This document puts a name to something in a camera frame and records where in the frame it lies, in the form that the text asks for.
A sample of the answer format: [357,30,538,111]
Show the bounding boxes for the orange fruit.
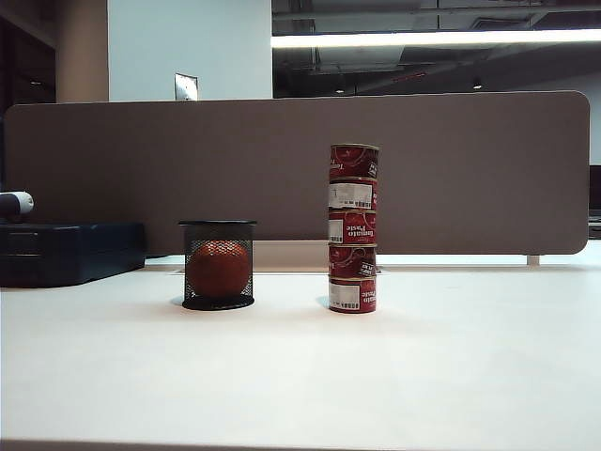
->
[186,239,251,298]

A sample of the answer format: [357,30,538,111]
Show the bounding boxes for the tomato paste can white label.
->
[328,177,379,211]

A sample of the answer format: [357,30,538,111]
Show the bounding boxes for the black mesh pen holder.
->
[177,219,258,311]

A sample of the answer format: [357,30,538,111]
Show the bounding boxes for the tomato paste can dark badge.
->
[328,242,378,279]

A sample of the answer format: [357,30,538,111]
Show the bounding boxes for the tomato paste can red label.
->
[330,144,382,180]

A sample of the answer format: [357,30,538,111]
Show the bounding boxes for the white and blue cylinder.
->
[0,190,35,220]

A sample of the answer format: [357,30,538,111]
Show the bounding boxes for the ceiling light strip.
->
[270,28,601,49]

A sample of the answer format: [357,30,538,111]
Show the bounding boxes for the tomato paste can barcode label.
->
[328,275,378,314]

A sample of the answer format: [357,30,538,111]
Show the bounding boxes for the brown desk divider panel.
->
[3,89,592,257]

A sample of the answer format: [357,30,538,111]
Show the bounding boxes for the tomato paste can large lettering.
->
[327,209,379,246]

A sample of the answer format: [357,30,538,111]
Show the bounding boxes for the dark blue plastic case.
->
[0,221,146,288]

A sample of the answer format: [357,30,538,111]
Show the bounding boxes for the white wall sign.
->
[174,72,198,101]

